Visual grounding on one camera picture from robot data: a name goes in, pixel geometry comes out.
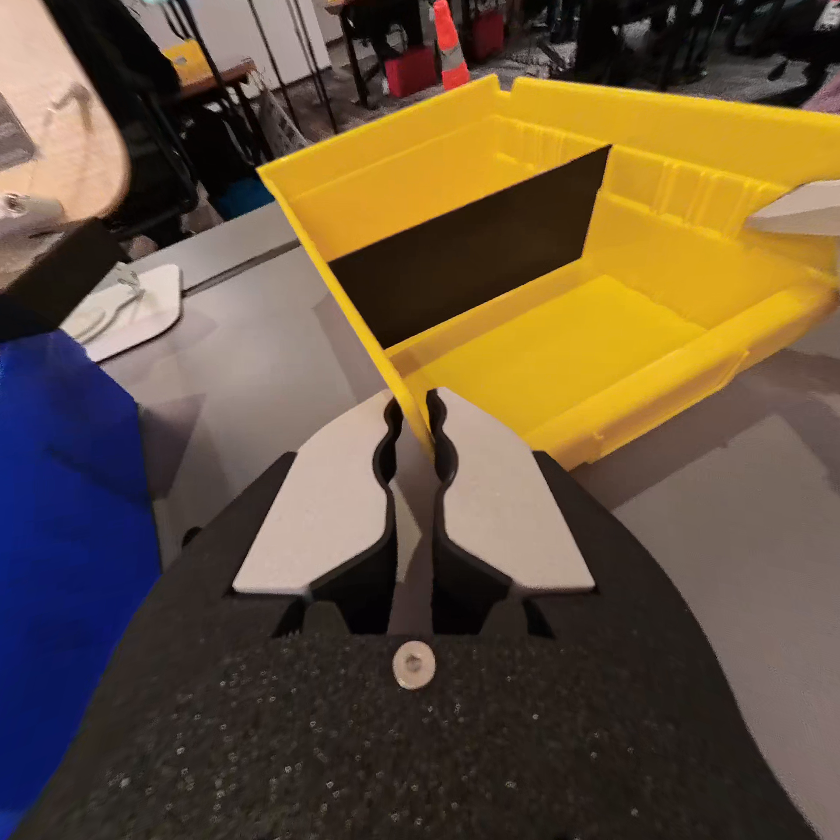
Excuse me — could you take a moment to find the red bag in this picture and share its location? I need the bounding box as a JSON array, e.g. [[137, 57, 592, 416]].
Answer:
[[469, 10, 507, 64]]

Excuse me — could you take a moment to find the black bin divider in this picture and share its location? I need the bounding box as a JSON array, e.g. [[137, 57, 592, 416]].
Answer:
[[326, 144, 613, 350]]

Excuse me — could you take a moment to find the yellow storage bin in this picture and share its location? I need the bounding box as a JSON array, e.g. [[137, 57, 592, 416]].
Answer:
[[256, 74, 840, 473]]

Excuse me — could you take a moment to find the red box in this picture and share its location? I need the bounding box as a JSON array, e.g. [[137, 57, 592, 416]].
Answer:
[[384, 46, 439, 100]]

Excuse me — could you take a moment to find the orange traffic cone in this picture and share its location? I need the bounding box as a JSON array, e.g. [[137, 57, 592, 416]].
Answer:
[[431, 0, 472, 91]]

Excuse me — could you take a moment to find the black office chair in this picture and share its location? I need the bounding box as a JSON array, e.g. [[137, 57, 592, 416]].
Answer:
[[39, 0, 199, 245]]

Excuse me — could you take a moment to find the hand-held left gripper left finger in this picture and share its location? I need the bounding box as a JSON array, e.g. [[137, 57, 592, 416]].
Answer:
[[231, 390, 404, 635]]

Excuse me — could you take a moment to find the wooden stand with white base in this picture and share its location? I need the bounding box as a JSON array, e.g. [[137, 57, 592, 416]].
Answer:
[[0, 0, 185, 364]]

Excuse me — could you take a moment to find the blue storage bin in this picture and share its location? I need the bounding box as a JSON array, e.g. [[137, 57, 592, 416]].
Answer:
[[0, 327, 164, 824]]

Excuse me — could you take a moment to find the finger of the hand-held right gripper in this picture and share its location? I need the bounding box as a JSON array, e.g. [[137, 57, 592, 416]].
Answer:
[[742, 179, 840, 237]]

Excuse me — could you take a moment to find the white wire basket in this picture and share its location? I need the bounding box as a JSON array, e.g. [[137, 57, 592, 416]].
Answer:
[[252, 85, 311, 166]]

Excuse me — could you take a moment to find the dark work table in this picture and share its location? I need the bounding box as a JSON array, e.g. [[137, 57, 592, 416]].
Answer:
[[325, 0, 434, 110]]

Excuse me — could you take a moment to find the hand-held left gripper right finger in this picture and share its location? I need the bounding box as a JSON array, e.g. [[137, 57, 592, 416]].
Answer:
[[427, 386, 597, 635]]

